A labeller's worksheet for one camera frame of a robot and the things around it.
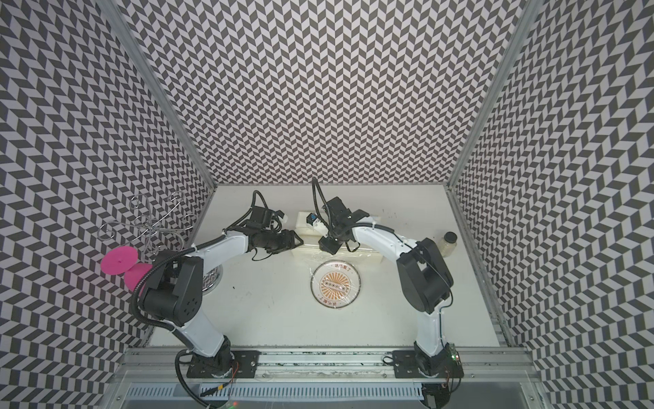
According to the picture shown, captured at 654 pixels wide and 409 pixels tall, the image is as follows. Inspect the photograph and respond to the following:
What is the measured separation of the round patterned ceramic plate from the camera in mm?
860

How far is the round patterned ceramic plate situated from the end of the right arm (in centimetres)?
13

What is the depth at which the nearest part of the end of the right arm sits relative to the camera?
0.66 m
